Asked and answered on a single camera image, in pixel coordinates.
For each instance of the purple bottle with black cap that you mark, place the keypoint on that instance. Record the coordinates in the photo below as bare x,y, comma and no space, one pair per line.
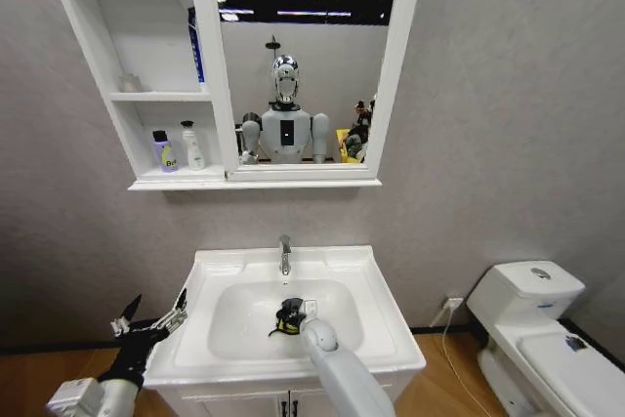
165,152

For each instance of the white toilet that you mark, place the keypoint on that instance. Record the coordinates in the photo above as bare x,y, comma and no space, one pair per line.
537,339

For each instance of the white framed mirror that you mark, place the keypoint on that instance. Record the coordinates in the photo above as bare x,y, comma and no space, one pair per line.
298,55

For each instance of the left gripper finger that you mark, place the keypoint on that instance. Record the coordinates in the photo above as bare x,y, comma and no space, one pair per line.
177,313
128,315

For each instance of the blue tube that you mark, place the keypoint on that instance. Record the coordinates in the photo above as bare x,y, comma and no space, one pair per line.
195,46

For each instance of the small dark object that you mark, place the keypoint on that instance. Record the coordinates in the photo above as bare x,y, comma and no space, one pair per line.
576,343

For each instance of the white vanity cabinet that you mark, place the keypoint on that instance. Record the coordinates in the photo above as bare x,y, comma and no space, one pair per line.
244,400

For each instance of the chrome toilet flush button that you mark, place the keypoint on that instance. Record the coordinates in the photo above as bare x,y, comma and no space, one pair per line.
540,273

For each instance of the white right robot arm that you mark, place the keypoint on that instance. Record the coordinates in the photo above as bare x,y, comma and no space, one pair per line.
342,373

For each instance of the white wall shelf cabinet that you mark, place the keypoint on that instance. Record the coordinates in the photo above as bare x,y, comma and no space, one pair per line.
146,65

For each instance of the chrome faucet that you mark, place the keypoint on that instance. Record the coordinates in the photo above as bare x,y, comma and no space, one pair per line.
284,256

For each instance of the white ceramic washbasin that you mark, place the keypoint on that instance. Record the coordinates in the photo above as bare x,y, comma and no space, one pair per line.
283,319

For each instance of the small clear glass cup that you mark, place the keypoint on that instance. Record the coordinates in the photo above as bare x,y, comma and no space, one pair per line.
130,82

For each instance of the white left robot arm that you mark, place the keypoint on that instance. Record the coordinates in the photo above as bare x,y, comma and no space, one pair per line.
83,395

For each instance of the white bottle with black cap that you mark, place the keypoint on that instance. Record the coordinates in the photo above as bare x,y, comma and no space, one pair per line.
194,147

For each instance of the white wall socket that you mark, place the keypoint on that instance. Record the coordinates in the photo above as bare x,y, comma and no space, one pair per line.
454,301

